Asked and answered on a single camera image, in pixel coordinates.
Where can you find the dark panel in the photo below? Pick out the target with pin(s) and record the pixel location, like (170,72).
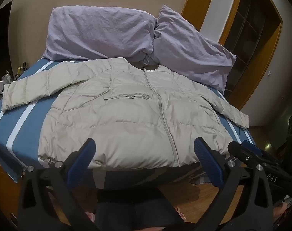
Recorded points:
(1,41)

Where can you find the dark glass door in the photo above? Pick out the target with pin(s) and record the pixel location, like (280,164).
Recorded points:
(251,41)

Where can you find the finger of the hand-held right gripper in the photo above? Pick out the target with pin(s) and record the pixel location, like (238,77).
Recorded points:
(235,149)
(250,147)

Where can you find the bed with blue striped sheet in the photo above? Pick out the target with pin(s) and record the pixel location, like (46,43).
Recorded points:
(13,115)

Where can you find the beige puffer jacket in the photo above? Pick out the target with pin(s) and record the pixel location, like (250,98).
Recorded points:
(126,115)

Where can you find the lavender pillow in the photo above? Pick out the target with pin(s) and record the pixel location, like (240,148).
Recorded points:
(95,33)
(189,50)

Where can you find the person's dark trousers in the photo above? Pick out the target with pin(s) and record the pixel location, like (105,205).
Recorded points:
(136,209)

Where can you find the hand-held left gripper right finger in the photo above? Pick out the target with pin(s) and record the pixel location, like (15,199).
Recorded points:
(208,158)

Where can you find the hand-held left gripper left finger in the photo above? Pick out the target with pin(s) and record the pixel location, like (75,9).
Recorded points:
(82,156)

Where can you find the yellow black tool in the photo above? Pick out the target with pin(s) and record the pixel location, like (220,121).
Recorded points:
(20,70)

